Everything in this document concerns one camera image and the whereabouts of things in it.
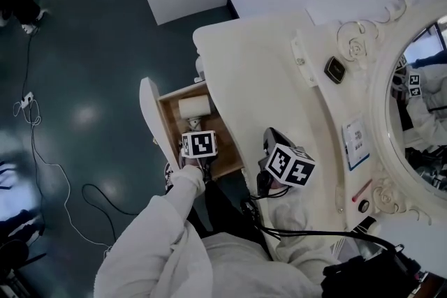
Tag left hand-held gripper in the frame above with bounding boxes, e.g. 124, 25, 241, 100
179, 130, 219, 172

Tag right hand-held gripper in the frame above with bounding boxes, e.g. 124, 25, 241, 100
256, 126, 316, 199

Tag wooden drawer with white front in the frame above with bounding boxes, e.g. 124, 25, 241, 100
139, 76, 245, 191

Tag white hair dryer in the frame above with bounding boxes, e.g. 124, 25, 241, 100
178, 95, 212, 133

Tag person's left forearm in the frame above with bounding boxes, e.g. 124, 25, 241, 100
94, 165, 207, 298

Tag person's right forearm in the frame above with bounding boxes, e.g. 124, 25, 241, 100
271, 184, 338, 271

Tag person's checkered shoe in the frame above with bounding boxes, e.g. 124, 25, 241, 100
163, 161, 183, 195

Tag clear plastic piece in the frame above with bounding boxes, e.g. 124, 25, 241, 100
335, 184, 346, 214

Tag white card with blue edge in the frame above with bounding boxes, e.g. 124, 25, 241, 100
342, 117, 371, 172

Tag red pen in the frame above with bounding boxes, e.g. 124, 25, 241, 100
351, 179, 373, 203

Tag person's black trouser legs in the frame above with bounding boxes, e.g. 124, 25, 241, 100
186, 180, 274, 261

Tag white dressing table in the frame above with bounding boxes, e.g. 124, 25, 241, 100
192, 10, 434, 255

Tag ornate white framed mirror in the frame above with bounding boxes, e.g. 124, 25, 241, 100
336, 0, 447, 225

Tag small black box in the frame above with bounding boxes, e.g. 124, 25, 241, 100
323, 56, 347, 85

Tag person's white hoodie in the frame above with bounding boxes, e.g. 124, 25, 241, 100
167, 230, 342, 298

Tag black device box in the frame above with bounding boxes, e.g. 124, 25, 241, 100
321, 243, 425, 298

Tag white power strip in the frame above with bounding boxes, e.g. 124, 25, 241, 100
20, 91, 35, 109

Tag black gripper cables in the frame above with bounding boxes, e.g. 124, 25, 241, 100
240, 184, 406, 254

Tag white floor cable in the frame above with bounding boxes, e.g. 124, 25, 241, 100
13, 99, 113, 259

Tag thin black floor cable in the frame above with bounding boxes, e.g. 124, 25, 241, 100
21, 22, 40, 98

